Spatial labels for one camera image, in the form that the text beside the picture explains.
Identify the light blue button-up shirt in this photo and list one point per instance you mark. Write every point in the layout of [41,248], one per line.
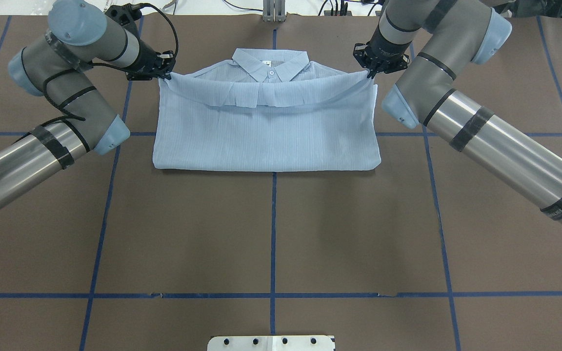
[267,111]

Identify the aluminium frame post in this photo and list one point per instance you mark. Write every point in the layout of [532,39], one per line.
[274,11]

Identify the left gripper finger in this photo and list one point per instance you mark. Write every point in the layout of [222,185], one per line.
[166,73]

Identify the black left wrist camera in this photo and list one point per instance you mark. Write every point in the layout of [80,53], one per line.
[124,15]

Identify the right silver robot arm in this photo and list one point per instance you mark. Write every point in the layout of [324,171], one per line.
[431,43]

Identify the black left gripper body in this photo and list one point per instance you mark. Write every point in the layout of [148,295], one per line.
[147,58]

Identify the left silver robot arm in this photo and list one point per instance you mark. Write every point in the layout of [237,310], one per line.
[80,36]

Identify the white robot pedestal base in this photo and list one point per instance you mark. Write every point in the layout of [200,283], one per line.
[272,343]

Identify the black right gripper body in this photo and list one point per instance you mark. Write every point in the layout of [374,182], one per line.
[382,52]

